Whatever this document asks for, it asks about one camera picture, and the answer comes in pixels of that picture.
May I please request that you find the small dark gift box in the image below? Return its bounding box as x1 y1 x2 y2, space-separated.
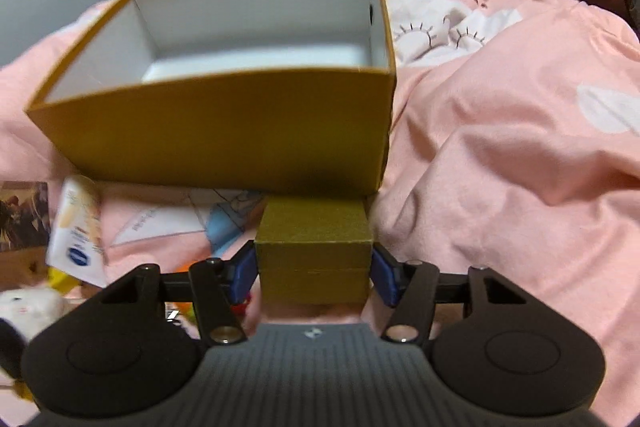
255 196 373 306

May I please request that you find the white hand cream tube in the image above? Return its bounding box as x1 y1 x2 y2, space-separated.
46 174 107 288

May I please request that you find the white black plush cat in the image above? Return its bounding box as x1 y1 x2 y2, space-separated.
0 283 76 388

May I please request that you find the large orange cardboard box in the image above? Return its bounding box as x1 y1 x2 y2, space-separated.
26 0 396 197

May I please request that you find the paper crane print card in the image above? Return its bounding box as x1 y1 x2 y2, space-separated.
107 188 262 257

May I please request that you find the pink bed duvet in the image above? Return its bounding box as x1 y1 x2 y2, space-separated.
0 0 640 427

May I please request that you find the picture card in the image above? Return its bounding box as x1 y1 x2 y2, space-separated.
0 181 51 253

